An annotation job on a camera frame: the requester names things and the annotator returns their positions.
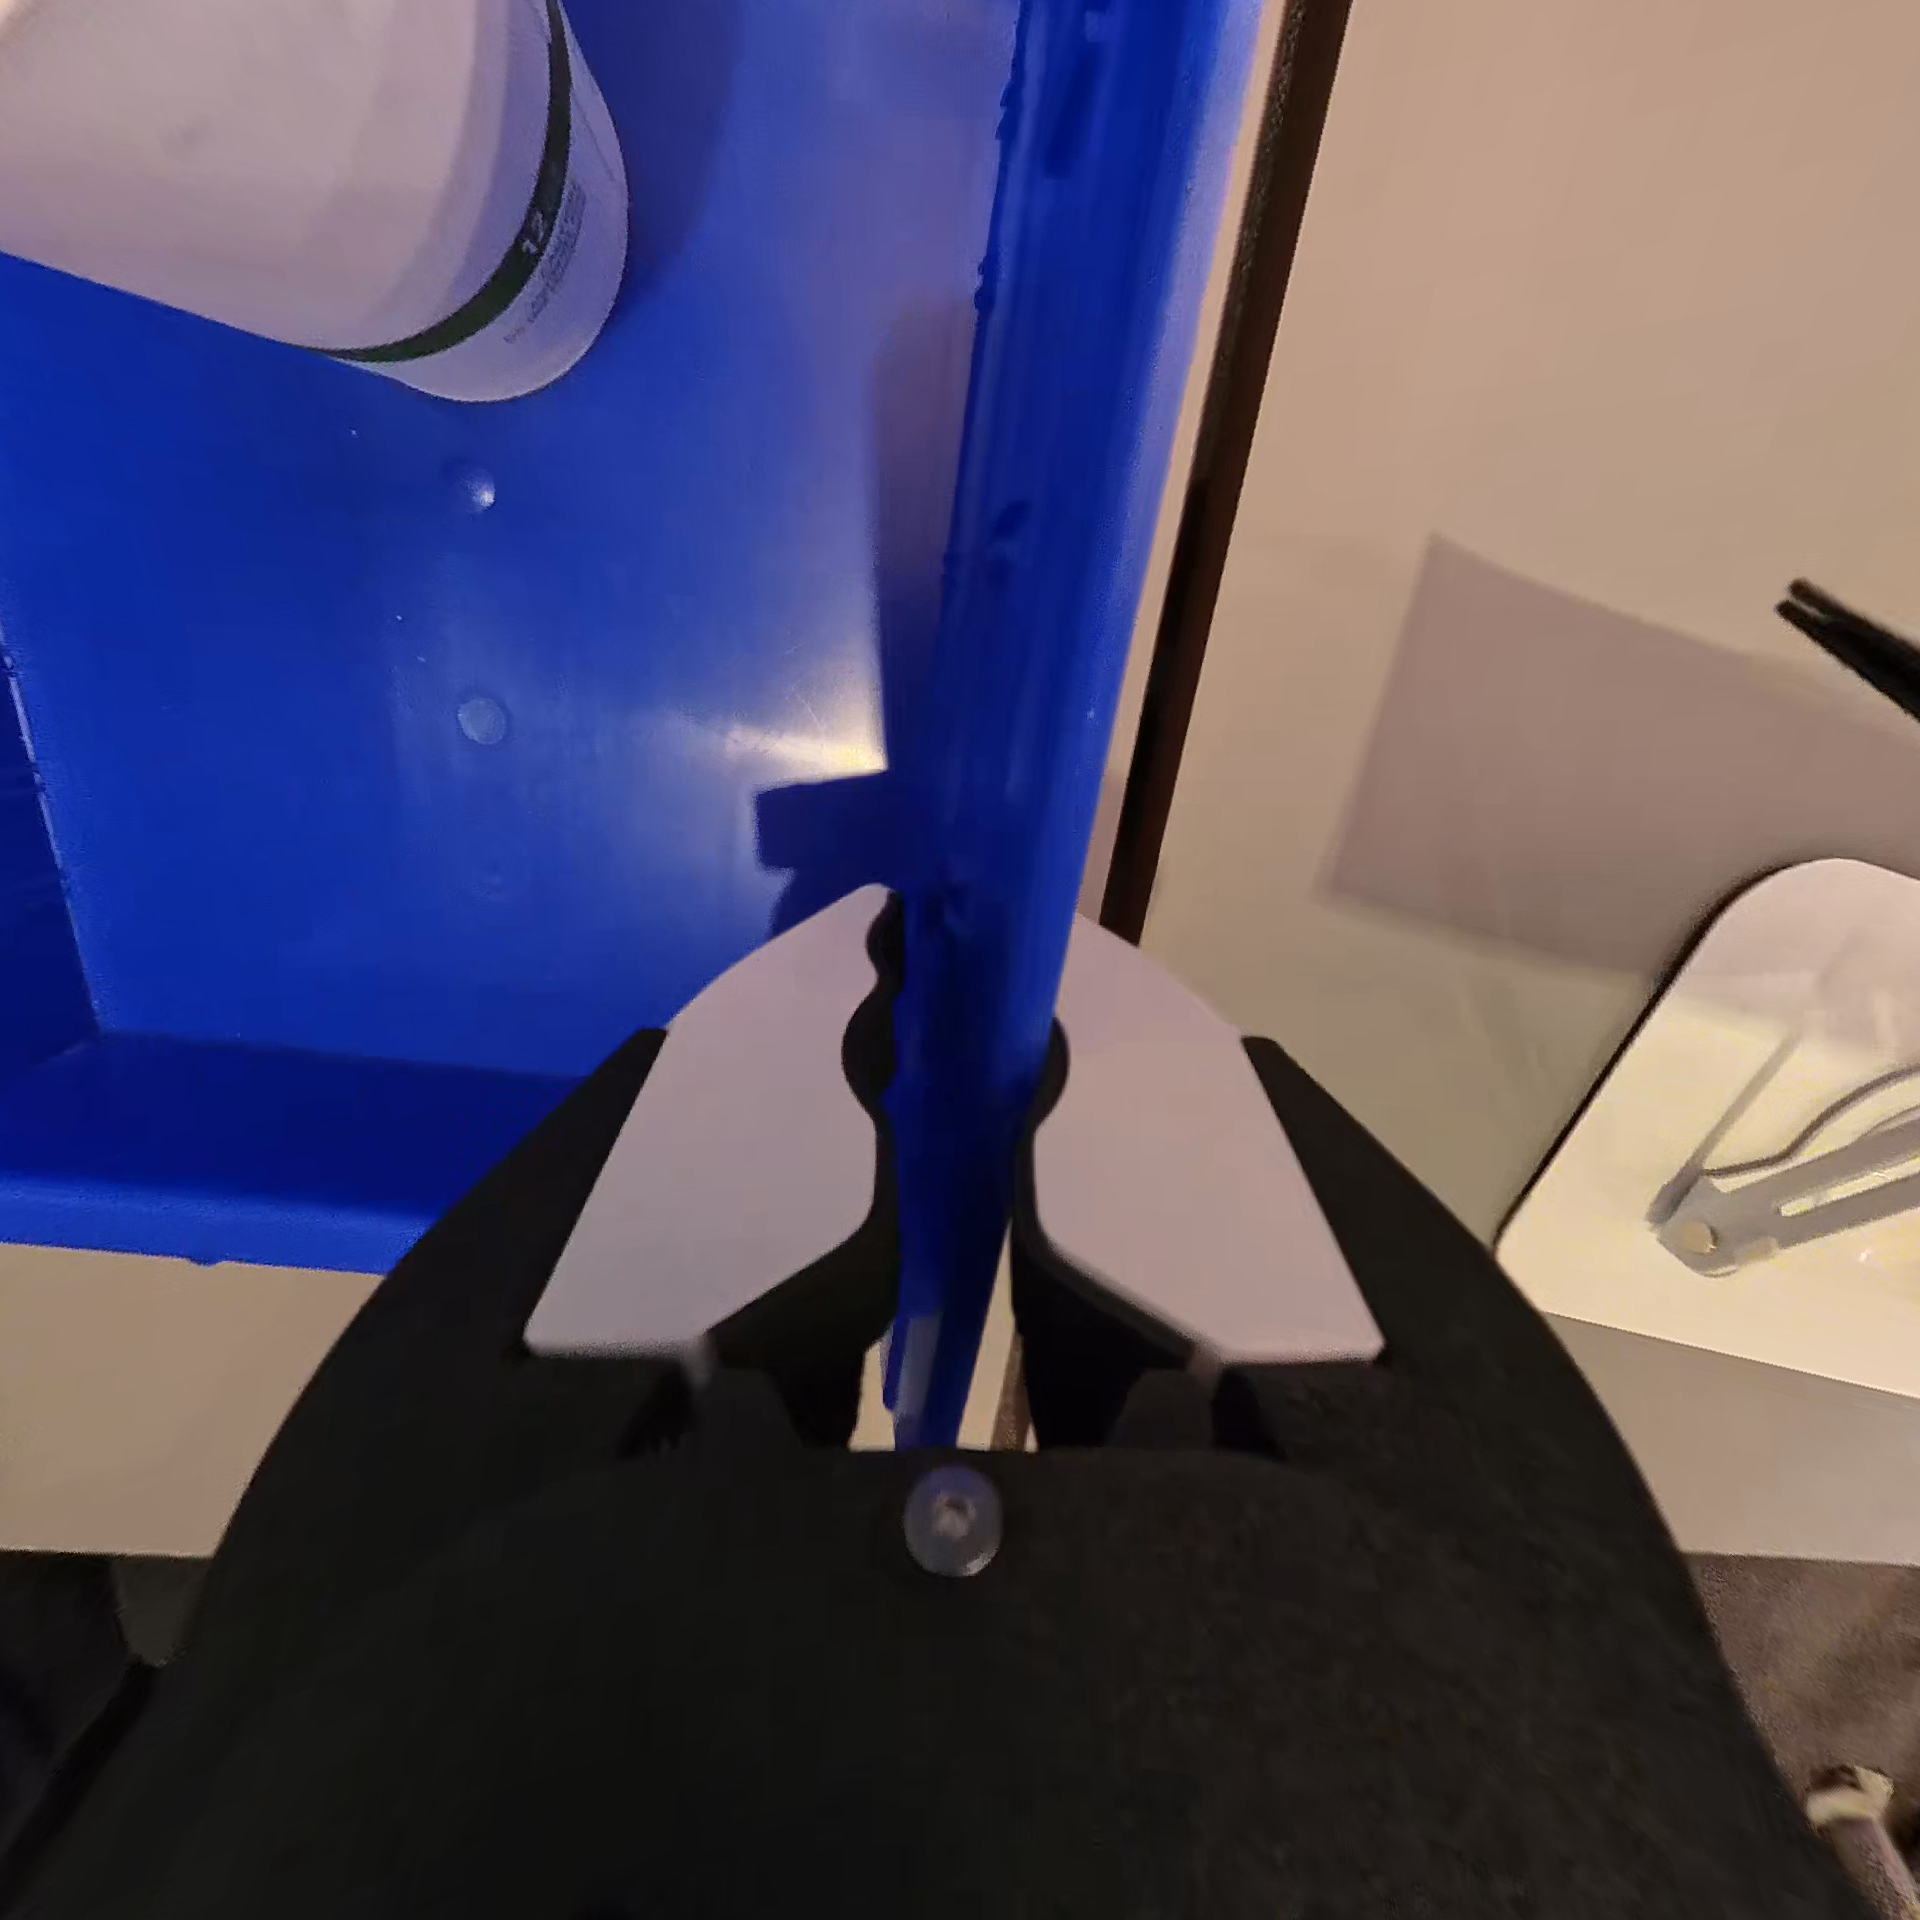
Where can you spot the stack of white paper cups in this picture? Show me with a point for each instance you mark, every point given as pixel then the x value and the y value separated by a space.
pixel 301 182

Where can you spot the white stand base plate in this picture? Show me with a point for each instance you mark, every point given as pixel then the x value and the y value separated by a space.
pixel 1799 960

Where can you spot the black pronged object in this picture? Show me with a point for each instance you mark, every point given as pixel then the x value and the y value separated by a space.
pixel 1862 646

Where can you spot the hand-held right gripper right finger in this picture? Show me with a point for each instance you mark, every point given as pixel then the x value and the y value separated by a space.
pixel 1184 1186

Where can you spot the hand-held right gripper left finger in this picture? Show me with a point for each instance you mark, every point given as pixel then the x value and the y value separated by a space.
pixel 720 1171

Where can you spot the blue plastic bin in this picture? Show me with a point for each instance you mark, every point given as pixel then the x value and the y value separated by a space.
pixel 451 676

